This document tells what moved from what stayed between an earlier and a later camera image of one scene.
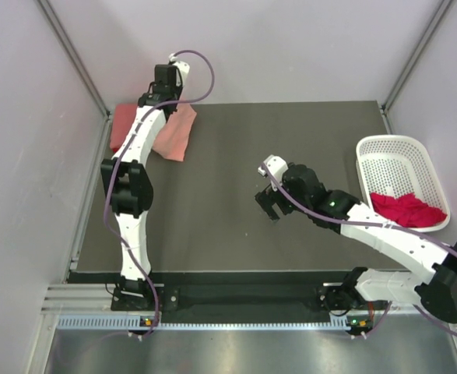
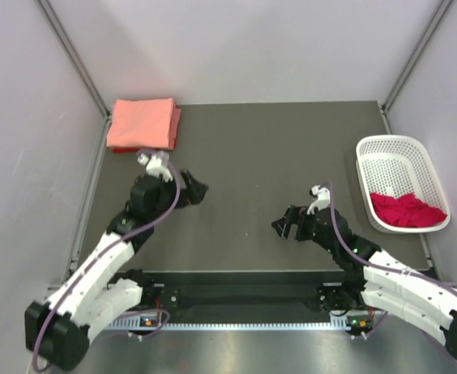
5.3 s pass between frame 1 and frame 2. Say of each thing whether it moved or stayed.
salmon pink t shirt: moved
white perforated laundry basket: stayed
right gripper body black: moved
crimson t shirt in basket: stayed
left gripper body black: moved
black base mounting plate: stayed
